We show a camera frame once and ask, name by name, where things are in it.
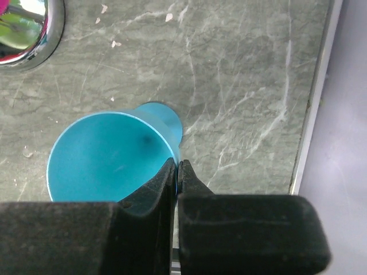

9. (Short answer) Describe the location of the chrome wine glass rack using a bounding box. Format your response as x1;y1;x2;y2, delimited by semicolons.
1;0;66;73

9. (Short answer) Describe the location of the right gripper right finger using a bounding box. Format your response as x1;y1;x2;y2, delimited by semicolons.
178;160;331;274

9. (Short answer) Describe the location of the blue wine glass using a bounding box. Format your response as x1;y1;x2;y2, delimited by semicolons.
46;102;183;202

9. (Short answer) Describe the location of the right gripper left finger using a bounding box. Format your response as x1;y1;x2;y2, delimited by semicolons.
1;159;175;274

